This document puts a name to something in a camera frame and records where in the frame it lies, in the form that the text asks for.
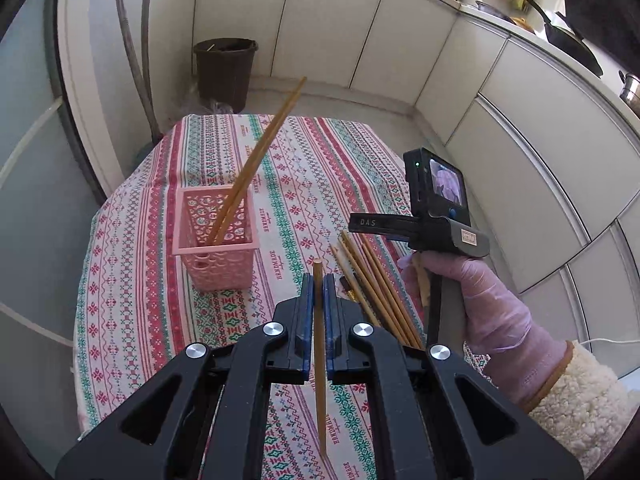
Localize person's right hand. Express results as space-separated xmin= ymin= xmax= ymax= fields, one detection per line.
xmin=397 ymin=250 xmax=568 ymax=413

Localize dark brown trash bin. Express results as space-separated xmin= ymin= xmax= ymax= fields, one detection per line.
xmin=193 ymin=37 xmax=260 ymax=113

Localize white kitchen cabinets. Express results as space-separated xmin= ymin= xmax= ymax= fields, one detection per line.
xmin=192 ymin=0 xmax=640 ymax=376

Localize dark range hood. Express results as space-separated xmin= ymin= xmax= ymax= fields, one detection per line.
xmin=559 ymin=0 xmax=640 ymax=56

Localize grey metal pole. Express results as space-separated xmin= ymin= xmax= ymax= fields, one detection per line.
xmin=141 ymin=0 xmax=162 ymax=136
xmin=112 ymin=0 xmax=161 ymax=142

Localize frosted glass door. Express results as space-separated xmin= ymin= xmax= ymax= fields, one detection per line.
xmin=0 ymin=0 xmax=106 ymax=461

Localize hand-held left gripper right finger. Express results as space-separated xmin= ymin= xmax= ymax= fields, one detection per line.
xmin=324 ymin=274 xmax=585 ymax=480

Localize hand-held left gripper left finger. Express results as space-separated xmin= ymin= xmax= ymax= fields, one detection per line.
xmin=55 ymin=274 xmax=316 ymax=480

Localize person's right forearm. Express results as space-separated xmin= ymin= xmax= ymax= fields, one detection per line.
xmin=462 ymin=340 xmax=633 ymax=480

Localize steel cooking pot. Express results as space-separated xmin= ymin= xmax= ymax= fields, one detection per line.
xmin=475 ymin=0 xmax=516 ymax=23

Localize black wok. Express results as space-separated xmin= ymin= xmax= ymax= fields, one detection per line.
xmin=520 ymin=0 xmax=606 ymax=78

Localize dark wooden chopstick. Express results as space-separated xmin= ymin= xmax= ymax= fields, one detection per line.
xmin=340 ymin=274 xmax=361 ymax=306

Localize patterned tablecloth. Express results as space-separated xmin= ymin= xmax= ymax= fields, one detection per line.
xmin=74 ymin=112 xmax=493 ymax=480

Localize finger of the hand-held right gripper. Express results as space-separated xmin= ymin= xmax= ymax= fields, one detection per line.
xmin=348 ymin=213 xmax=420 ymax=242

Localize pink plastic utensil basket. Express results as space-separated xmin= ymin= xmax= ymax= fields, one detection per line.
xmin=172 ymin=185 xmax=261 ymax=292

